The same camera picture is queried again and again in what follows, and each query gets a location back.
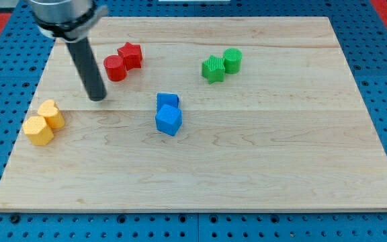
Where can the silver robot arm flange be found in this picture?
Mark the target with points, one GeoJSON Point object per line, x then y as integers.
{"type": "Point", "coordinates": [70, 20]}

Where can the wooden board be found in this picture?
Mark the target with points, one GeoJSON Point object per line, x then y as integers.
{"type": "Point", "coordinates": [288, 133]}

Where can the blue cube block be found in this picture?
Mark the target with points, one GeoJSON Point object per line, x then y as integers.
{"type": "Point", "coordinates": [168, 119]}

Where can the blue crescent block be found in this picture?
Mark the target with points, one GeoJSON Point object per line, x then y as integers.
{"type": "Point", "coordinates": [169, 99]}

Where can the green star block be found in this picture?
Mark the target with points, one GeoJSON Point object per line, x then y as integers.
{"type": "Point", "coordinates": [213, 69]}

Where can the green cylinder block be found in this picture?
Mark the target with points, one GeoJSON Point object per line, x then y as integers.
{"type": "Point", "coordinates": [232, 60]}

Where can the red star block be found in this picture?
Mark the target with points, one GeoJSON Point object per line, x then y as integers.
{"type": "Point", "coordinates": [131, 55]}

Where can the red cylinder block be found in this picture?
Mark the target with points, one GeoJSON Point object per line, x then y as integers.
{"type": "Point", "coordinates": [115, 68]}

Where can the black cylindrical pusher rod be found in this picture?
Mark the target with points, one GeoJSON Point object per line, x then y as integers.
{"type": "Point", "coordinates": [84, 60]}

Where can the yellow heart block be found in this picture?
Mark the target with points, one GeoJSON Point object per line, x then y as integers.
{"type": "Point", "coordinates": [51, 113]}

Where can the yellow hexagon block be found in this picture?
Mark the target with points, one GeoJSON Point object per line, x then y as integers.
{"type": "Point", "coordinates": [37, 130]}

